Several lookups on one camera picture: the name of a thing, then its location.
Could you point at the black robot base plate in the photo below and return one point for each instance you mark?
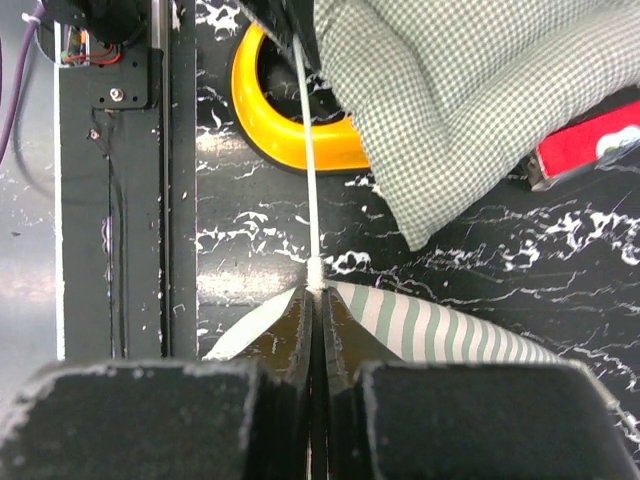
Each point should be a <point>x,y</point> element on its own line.
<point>125,181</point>

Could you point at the green checked cushion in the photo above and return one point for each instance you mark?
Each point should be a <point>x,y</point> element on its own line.
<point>448,96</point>

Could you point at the striped green pet tent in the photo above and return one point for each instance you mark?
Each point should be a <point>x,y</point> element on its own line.
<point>417,330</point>

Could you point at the red toothpaste box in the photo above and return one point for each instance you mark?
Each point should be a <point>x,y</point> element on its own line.
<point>587,145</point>

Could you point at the yellow pet bowl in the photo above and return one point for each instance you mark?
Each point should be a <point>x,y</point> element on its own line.
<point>277,138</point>

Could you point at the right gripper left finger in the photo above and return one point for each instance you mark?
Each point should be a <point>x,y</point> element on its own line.
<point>241,418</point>

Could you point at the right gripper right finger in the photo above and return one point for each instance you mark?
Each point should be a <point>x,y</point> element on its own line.
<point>390,419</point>

